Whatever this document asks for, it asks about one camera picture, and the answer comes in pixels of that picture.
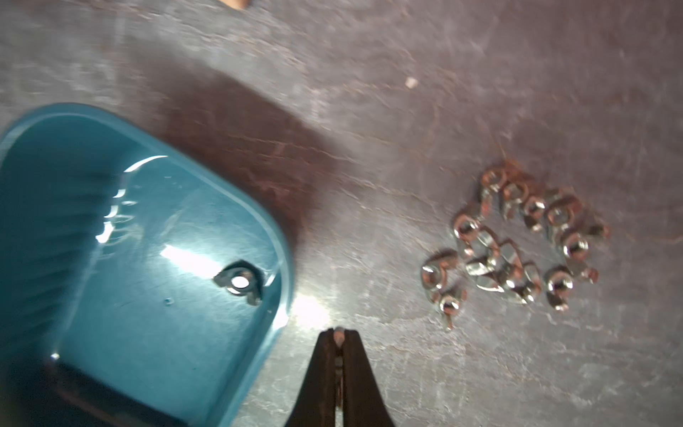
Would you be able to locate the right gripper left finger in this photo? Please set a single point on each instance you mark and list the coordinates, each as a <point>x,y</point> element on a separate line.
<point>316,401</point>

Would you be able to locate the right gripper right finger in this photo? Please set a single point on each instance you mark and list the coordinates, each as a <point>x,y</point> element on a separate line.
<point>362,401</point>

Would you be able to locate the silver wing nut twelfth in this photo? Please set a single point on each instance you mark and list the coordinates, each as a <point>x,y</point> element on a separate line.
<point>450,306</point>

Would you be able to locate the silver wing nut eleventh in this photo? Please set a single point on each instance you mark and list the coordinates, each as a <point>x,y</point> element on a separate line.
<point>434,274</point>

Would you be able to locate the teal plastic storage tray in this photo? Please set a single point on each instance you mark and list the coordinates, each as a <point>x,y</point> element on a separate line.
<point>110,240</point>

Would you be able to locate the pile of silver wing nuts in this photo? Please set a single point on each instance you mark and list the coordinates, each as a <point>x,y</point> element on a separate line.
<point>242,279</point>

